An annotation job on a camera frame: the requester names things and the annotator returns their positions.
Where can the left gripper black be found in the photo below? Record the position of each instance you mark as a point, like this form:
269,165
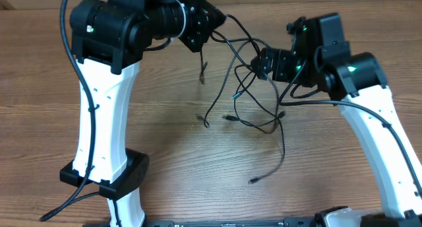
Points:
203,18

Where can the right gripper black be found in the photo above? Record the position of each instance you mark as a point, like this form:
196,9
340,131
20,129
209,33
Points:
282,61

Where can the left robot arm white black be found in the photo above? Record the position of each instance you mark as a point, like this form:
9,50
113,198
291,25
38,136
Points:
108,41

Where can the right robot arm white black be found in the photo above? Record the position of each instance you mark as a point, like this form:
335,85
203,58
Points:
321,57

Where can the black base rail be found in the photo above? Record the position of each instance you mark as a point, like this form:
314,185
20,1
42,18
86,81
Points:
286,222

